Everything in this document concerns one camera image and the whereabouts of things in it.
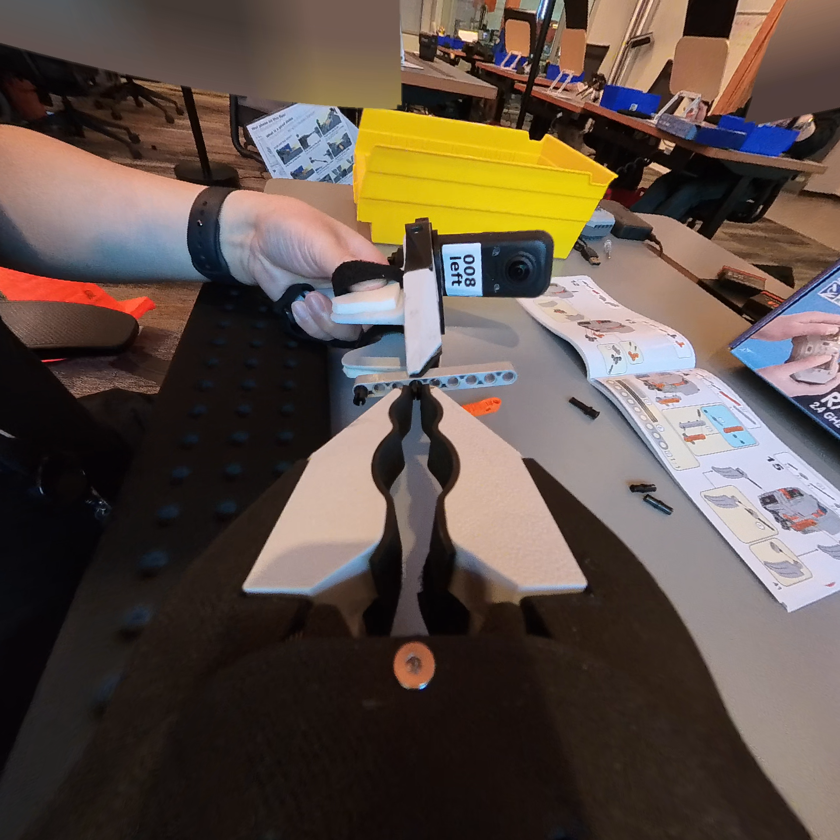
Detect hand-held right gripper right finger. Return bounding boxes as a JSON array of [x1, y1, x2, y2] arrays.
[[420, 387, 588, 636]]

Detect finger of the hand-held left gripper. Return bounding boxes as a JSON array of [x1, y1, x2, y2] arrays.
[[402, 266, 447, 379], [341, 346, 412, 379]]

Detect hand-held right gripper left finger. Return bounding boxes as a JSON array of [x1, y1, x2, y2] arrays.
[[241, 387, 409, 637]]

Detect grey perforated building beam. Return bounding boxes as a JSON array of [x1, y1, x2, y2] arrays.
[[354, 370, 519, 403]]

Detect person's left forearm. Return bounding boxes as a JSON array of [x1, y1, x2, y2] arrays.
[[0, 125, 198, 284]]

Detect grey desk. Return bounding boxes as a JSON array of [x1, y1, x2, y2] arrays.
[[0, 177, 840, 840]]

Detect person's left hand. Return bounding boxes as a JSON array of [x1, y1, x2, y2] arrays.
[[222, 189, 398, 342]]

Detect yellow plastic bin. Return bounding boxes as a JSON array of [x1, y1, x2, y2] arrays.
[[357, 143, 619, 261], [354, 108, 547, 198]]

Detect black power adapter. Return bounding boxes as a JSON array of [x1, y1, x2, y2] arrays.
[[597, 199, 657, 242]]

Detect black perforated board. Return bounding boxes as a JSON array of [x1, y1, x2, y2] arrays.
[[0, 282, 332, 775]]

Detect grey background table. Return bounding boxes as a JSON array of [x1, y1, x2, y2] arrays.
[[402, 55, 500, 123]]

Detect thin black pole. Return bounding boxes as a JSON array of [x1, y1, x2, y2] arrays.
[[516, 0, 551, 130]]

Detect blue plastic bin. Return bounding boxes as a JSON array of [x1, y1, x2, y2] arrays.
[[600, 83, 661, 114], [745, 123, 802, 157], [694, 115, 756, 148]]

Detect black wrist band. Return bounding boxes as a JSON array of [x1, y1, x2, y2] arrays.
[[186, 186, 238, 283]]

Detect printed photo instruction sheet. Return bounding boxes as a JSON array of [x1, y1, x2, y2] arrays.
[[248, 103, 361, 186]]

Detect open instruction booklet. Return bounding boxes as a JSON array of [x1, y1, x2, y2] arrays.
[[517, 274, 840, 613]]

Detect black stand with round base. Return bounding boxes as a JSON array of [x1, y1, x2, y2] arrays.
[[173, 85, 241, 189]]

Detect tan wooden chair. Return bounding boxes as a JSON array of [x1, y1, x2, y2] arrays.
[[668, 35, 731, 101]]

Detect long brown table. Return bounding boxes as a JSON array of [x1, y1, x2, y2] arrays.
[[478, 59, 829, 238]]

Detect blue toy kit box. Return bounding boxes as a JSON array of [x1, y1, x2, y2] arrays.
[[728, 259, 840, 442]]

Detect black chair armrest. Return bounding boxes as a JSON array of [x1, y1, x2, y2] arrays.
[[0, 298, 140, 360]]

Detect orange cloth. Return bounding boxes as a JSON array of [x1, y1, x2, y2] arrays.
[[0, 265, 157, 324]]

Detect black office chair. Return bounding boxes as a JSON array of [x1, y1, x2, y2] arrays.
[[39, 56, 186, 161]]

